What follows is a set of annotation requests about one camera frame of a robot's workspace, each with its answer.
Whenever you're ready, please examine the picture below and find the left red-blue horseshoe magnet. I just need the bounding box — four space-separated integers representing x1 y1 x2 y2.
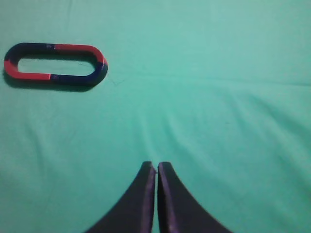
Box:
50 44 108 86

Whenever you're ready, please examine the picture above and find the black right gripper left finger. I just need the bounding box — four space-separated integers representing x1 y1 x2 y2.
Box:
87 161 156 233

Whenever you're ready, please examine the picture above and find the green cloth backdrop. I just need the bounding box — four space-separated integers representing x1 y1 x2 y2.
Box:
0 0 311 233

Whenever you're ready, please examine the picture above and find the blue-red horseshoe magnet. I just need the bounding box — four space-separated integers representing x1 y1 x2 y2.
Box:
4 43 58 81

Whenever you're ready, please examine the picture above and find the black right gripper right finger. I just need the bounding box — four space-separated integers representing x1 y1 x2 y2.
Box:
157 162 230 233

